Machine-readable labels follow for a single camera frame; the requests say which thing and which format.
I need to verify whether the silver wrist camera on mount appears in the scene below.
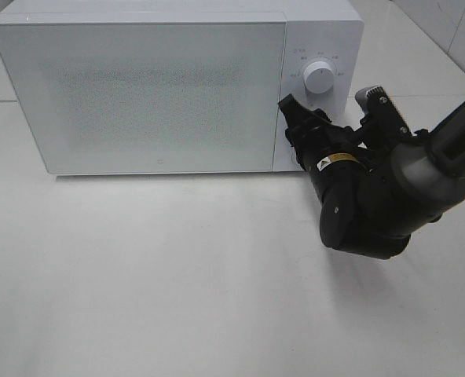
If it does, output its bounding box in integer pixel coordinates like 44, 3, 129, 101
355, 86, 412, 150

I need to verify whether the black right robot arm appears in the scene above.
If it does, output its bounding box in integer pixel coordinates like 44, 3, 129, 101
278, 86, 465, 259

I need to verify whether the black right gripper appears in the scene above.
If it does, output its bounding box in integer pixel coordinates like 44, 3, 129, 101
278, 94, 378, 189

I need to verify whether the white microwave door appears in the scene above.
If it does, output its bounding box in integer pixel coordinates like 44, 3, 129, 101
0, 23, 285, 175

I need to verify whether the white microwave oven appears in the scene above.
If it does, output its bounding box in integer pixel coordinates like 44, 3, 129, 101
0, 1, 364, 176

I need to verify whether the upper white microwave knob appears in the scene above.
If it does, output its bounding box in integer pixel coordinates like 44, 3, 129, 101
302, 60, 335, 94

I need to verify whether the round white door button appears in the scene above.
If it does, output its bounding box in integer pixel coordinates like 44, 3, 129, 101
291, 151, 301, 170

